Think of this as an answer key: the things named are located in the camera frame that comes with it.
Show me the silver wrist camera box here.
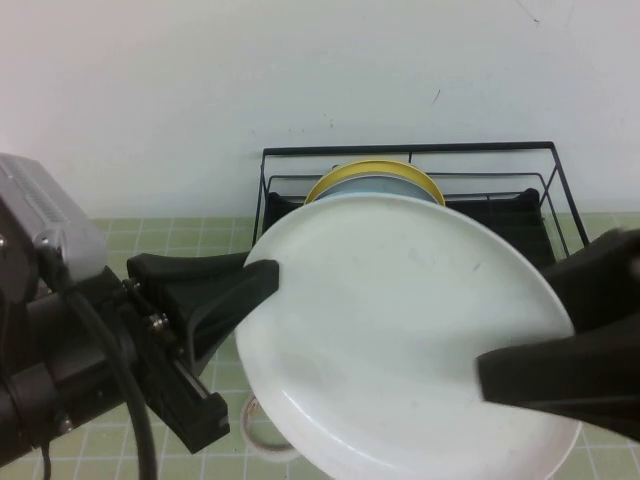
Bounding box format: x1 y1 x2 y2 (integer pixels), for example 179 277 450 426
0 153 109 290

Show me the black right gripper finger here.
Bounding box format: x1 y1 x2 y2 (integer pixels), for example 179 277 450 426
476 330 640 442
541 227 640 347

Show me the yellow round plate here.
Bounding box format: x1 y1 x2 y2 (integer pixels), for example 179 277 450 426
302 158 447 207

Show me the white tape roll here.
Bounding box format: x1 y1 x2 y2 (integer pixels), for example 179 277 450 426
239 391 301 462

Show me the grey round plate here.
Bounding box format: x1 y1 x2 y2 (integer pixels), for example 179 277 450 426
319 176 427 202

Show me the green checkered tablecloth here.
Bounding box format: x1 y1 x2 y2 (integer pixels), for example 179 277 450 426
0 212 640 480

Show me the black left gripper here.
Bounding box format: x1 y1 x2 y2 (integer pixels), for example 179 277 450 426
105 251 282 455

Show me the black camera cable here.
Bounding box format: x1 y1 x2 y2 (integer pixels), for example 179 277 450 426
47 239 159 480

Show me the white round plate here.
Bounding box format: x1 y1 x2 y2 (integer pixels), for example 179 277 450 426
233 193 584 480

